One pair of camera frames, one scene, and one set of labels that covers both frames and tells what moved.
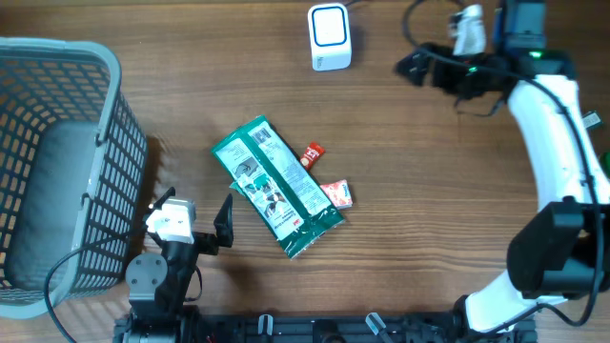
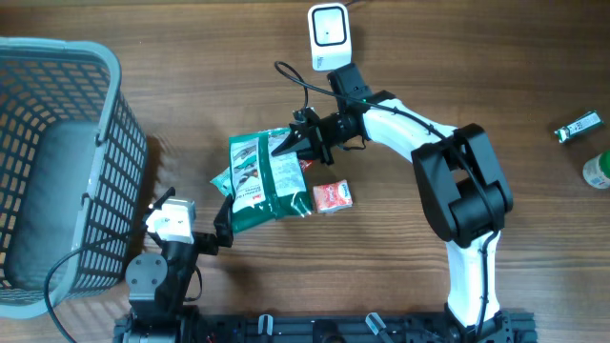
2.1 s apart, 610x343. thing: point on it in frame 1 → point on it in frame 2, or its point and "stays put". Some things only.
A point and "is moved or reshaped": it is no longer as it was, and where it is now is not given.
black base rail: [179, 328] stays put
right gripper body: [464, 80] → [314, 123]
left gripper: [209, 245] stays put
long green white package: [281, 193] is moved or reshaped
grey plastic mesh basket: [72, 166] stays put
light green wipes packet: [235, 186] → [223, 181]
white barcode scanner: [330, 33] stays put
